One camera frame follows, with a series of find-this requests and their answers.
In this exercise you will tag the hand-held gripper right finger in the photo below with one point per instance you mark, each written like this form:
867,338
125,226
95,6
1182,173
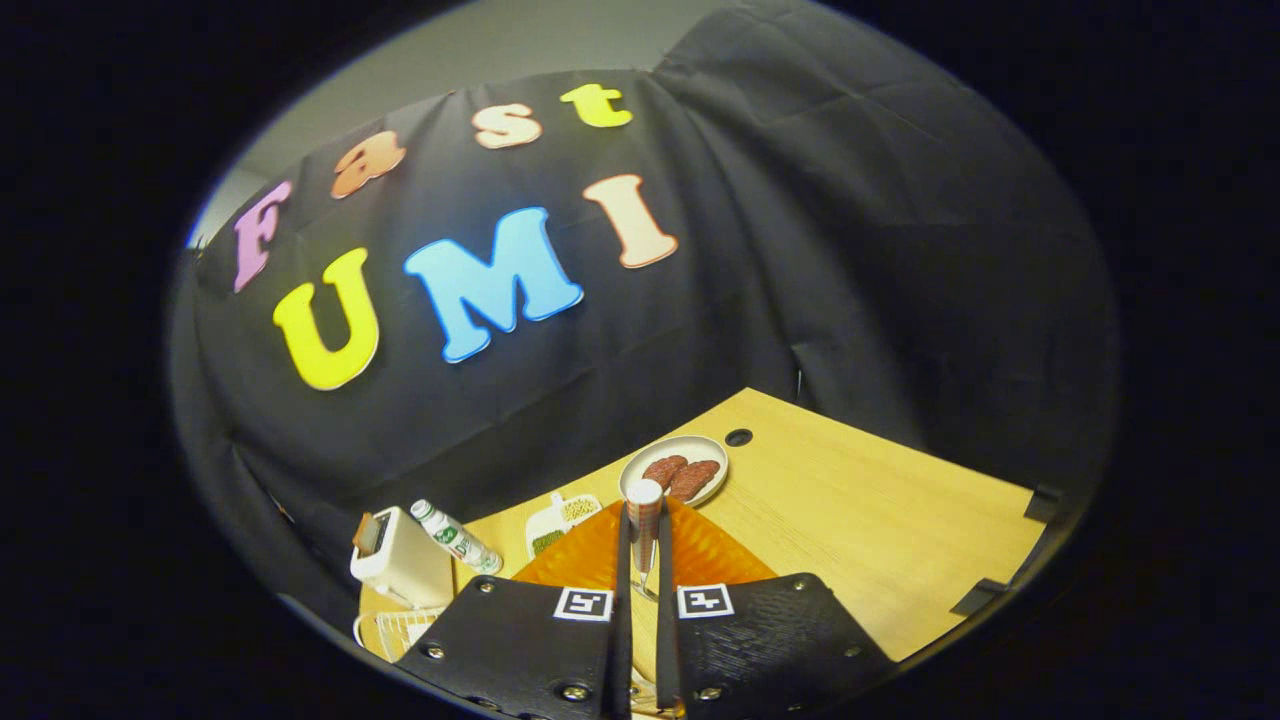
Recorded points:
770,640

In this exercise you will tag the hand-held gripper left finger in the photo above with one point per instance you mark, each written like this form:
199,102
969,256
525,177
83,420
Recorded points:
520,640

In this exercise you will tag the grey plate with patties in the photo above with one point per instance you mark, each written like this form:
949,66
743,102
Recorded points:
700,448

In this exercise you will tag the white plastic drink bottle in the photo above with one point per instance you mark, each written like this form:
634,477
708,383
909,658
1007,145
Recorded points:
455,540

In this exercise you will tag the white divided grain tray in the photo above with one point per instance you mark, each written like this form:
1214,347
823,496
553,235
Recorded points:
560,520

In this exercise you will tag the white toaster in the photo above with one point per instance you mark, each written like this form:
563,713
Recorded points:
410,565

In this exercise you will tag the red meat patty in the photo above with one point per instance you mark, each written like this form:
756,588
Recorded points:
697,478
662,470

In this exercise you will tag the brown bread slice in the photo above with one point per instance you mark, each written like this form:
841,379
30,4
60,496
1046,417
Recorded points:
368,534

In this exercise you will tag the black table edge bracket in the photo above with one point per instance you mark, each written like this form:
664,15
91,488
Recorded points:
980,597
1043,503

